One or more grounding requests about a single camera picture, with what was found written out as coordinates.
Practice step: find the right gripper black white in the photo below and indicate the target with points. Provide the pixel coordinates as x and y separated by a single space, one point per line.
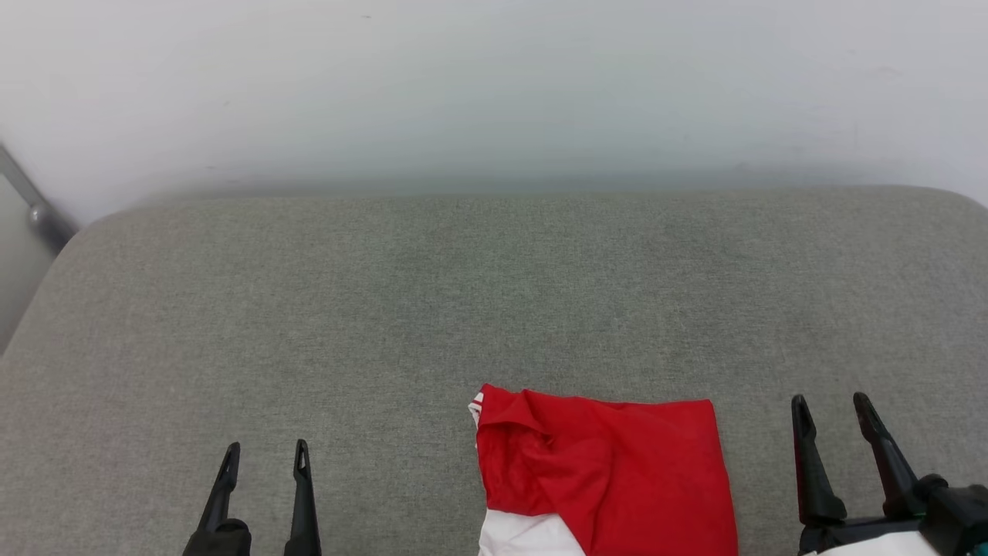
949 517

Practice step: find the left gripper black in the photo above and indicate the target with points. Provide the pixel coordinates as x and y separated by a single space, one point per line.
220 542

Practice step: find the red and white garment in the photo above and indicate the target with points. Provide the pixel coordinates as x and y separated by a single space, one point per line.
617 479

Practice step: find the grey metal rail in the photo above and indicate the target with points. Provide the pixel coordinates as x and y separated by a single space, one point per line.
42 216

